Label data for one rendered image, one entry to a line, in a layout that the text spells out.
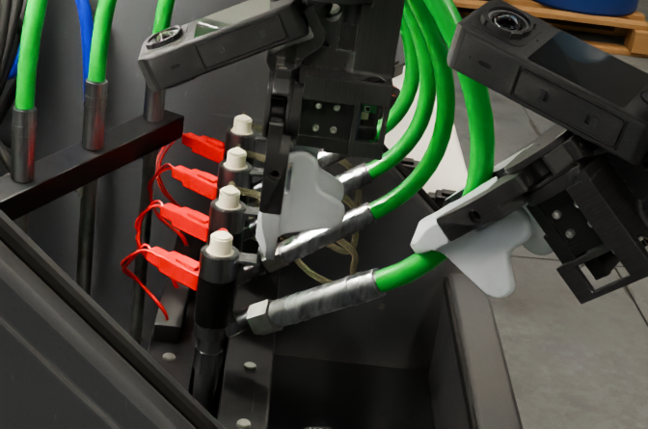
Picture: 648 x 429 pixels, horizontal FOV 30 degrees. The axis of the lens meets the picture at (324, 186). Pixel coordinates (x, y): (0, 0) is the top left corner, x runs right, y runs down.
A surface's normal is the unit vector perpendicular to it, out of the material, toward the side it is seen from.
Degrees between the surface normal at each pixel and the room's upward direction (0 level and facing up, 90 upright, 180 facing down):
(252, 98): 90
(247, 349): 0
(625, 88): 15
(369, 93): 90
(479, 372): 0
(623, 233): 103
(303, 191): 93
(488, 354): 0
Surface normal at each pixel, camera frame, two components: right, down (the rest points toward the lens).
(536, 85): -0.55, 0.44
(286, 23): 0.04, 0.43
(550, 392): 0.13, -0.91
